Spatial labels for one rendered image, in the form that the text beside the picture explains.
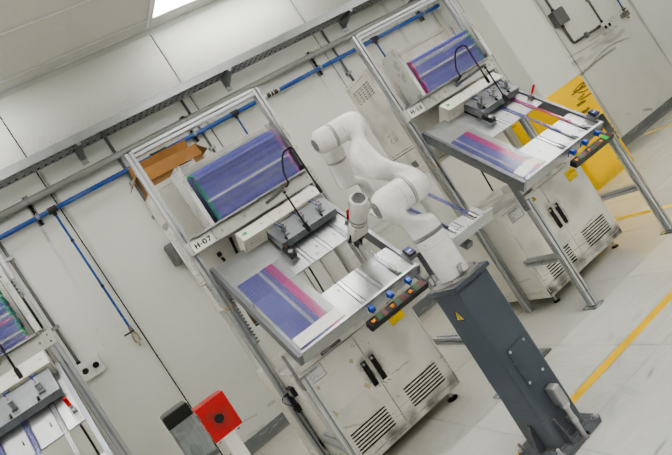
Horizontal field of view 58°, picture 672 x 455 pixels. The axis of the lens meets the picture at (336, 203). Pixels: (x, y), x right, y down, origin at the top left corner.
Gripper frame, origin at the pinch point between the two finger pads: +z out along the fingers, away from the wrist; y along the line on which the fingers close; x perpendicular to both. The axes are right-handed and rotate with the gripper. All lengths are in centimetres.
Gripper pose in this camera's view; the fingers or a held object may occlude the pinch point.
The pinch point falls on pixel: (358, 242)
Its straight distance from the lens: 291.9
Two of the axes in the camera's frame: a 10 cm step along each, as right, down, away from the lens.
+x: 6.5, 5.6, -5.1
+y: -7.6, 5.0, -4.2
